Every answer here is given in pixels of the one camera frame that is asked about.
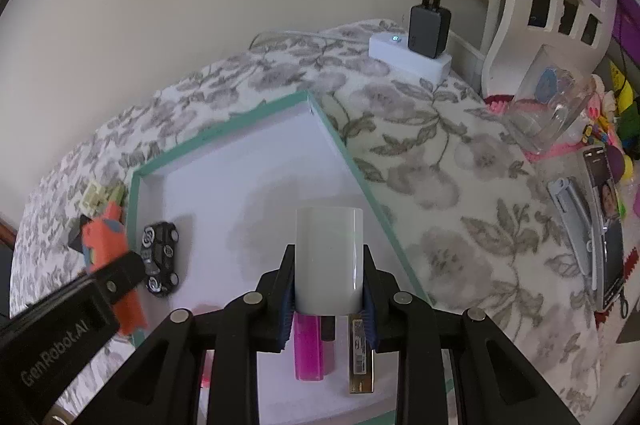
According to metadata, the pile of colourful toys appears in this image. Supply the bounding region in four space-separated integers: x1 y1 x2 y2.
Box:
582 55 640 226

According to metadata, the black cube adapter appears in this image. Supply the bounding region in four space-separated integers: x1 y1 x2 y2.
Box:
69 214 93 252

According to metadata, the white lattice shelf rack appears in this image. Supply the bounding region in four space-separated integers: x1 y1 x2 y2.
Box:
482 0 621 98

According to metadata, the pink lace doily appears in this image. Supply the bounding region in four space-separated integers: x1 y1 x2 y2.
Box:
487 98 593 161

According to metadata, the clear glass cup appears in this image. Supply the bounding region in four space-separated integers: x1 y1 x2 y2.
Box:
502 44 598 156

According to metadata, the black charger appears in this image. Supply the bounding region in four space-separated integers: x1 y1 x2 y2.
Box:
407 4 452 60

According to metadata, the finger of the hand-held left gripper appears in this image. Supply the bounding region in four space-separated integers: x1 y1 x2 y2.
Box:
80 250 144 308

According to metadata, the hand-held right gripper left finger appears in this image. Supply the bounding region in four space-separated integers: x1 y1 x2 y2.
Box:
102 244 296 425

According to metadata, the black toy car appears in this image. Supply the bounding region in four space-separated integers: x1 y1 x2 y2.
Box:
139 220 181 299

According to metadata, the teal cardboard box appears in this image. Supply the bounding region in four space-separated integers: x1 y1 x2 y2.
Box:
120 90 431 425

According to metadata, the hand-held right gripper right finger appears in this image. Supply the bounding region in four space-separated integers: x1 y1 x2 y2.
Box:
361 244 583 425

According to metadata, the white power strip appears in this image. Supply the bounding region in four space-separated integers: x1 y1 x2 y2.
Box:
369 32 453 82

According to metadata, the pink lip gloss tube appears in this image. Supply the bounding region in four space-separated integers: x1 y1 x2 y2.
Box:
294 312 326 382

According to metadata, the white charger block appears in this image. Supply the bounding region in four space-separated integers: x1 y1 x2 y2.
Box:
295 206 363 313

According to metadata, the smartphone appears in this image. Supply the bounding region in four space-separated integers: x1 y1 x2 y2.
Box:
582 145 628 313

